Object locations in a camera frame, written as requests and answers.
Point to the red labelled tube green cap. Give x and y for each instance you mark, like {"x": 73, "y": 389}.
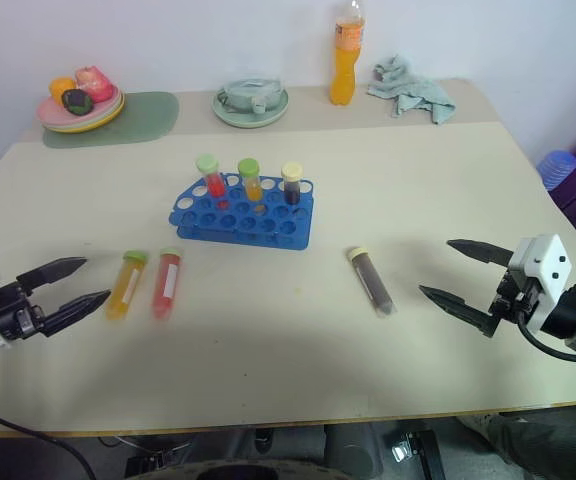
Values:
{"x": 163, "y": 290}

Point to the green placemat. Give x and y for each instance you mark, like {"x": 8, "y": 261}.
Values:
{"x": 148, "y": 115}

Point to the grey cylinder under table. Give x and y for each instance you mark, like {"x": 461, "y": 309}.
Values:
{"x": 353, "y": 452}

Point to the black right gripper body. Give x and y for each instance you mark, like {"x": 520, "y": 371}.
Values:
{"x": 515, "y": 300}

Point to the stacked plates with toy food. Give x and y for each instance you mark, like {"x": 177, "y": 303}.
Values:
{"x": 110, "y": 117}

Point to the orange toy fruit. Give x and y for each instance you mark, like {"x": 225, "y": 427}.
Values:
{"x": 60, "y": 86}

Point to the pink toy fruit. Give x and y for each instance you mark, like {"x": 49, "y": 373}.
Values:
{"x": 95, "y": 82}

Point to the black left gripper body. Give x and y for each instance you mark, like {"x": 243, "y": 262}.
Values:
{"x": 15, "y": 315}

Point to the red tube pale green cap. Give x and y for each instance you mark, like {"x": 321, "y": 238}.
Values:
{"x": 206, "y": 164}

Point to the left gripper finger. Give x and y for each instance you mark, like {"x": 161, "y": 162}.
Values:
{"x": 75, "y": 310}
{"x": 53, "y": 270}

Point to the brown tube cream cap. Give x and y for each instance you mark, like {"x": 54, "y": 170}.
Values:
{"x": 370, "y": 280}

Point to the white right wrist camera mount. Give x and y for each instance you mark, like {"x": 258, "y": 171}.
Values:
{"x": 543, "y": 265}

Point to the yellow-orange tube green cap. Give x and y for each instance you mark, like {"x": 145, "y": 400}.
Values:
{"x": 120, "y": 295}

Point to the metal bracket under table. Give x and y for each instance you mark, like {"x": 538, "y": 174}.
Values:
{"x": 415, "y": 455}

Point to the blue ribbed cup stack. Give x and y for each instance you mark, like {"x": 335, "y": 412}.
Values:
{"x": 558, "y": 167}

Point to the pink plate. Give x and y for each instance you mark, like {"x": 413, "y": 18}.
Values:
{"x": 48, "y": 117}

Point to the orange soda bottle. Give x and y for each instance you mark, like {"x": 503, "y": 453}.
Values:
{"x": 345, "y": 75}

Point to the pale green cup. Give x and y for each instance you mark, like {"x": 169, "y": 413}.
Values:
{"x": 248, "y": 95}

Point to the blue test tube rack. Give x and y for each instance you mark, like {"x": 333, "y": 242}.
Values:
{"x": 268, "y": 239}

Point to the dark liquid tube cream cap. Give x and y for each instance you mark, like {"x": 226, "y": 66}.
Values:
{"x": 291, "y": 171}

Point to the dark green toy fruit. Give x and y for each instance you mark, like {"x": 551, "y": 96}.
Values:
{"x": 75, "y": 100}

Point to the crumpled teal cloth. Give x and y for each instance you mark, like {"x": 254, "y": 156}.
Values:
{"x": 408, "y": 90}

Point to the pale green plate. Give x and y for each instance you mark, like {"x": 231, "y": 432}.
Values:
{"x": 248, "y": 120}

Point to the orange tube dark green cap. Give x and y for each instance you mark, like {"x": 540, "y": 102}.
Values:
{"x": 248, "y": 167}

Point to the grey fabric shape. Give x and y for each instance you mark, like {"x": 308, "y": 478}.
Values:
{"x": 543, "y": 450}

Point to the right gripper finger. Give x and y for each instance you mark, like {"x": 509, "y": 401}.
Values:
{"x": 460, "y": 307}
{"x": 483, "y": 251}

